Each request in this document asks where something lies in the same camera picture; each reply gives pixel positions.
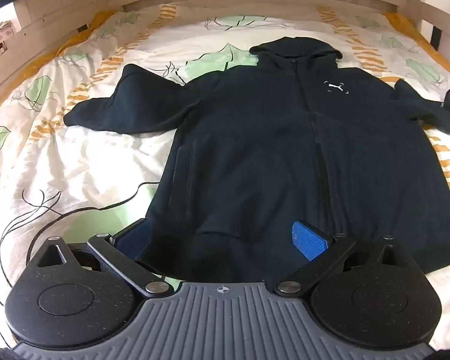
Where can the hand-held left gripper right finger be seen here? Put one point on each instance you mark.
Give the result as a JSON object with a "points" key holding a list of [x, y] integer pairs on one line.
{"points": [[308, 240]]}

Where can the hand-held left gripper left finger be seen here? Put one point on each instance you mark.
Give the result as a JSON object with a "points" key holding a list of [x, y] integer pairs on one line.
{"points": [[134, 240]]}

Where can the black zip hoodie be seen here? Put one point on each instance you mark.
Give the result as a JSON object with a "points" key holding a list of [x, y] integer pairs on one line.
{"points": [[247, 138]]}

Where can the white leaf printed duvet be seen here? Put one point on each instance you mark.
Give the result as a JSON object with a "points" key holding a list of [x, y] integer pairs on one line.
{"points": [[78, 157]]}

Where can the yellow bed sheet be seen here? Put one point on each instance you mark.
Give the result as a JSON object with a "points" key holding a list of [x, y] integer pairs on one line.
{"points": [[93, 22]]}

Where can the small pale box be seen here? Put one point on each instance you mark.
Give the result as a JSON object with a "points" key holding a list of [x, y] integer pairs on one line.
{"points": [[3, 30]]}

